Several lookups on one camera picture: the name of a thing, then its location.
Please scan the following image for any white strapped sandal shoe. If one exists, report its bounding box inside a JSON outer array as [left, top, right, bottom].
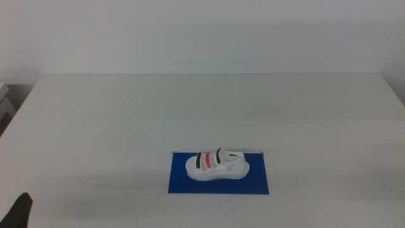
[[184, 147, 251, 182]]

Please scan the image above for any blue rectangular mat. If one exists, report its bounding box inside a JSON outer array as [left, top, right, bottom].
[[167, 152, 270, 195]]

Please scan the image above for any white shelf unit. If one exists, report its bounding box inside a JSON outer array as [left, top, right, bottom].
[[0, 82, 16, 122]]

